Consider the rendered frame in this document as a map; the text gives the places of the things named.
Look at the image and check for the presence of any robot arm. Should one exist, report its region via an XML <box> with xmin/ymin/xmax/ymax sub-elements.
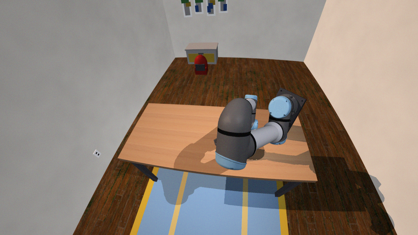
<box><xmin>214</xmin><ymin>94</ymin><xmax>298</xmax><ymax>170</ymax></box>

